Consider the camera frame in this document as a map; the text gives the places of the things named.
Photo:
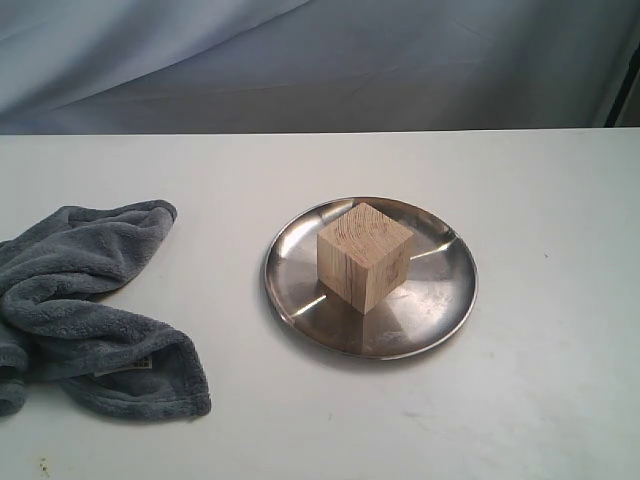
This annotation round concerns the light wooden cube block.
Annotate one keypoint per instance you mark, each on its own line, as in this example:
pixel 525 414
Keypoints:
pixel 363 255

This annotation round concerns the grey fleece towel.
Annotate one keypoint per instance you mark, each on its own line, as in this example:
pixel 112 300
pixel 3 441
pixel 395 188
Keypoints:
pixel 56 328

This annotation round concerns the round stainless steel plate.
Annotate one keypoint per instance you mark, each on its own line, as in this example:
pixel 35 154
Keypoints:
pixel 419 315

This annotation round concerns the grey backdrop curtain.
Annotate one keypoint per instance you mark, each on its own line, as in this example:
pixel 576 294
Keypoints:
pixel 159 67

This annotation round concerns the black stand pole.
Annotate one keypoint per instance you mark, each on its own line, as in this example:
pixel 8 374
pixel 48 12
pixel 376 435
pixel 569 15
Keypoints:
pixel 624 91

